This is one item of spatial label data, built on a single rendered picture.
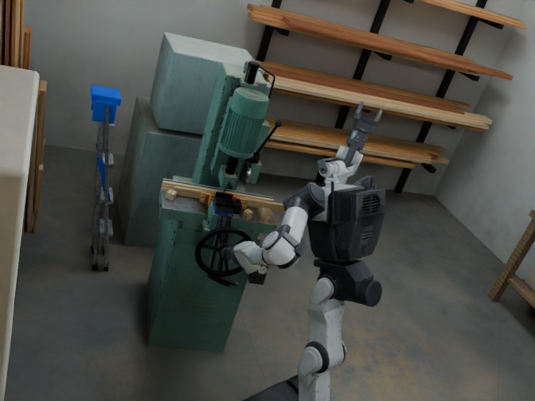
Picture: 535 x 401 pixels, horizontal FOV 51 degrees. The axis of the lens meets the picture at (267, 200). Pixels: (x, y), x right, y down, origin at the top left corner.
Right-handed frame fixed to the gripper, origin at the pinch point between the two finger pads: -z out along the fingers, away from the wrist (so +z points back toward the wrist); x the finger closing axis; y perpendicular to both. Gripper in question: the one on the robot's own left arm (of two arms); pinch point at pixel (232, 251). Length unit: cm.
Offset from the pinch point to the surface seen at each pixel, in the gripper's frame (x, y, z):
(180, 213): -16.2, 18.7, -33.1
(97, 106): -47, 81, -78
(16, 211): -69, 31, 141
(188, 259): -13.2, -6.3, -46.4
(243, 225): 15.0, 8.2, -33.8
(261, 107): 25, 64, -11
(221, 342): 4, -60, -74
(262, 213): 26.4, 12.7, -35.7
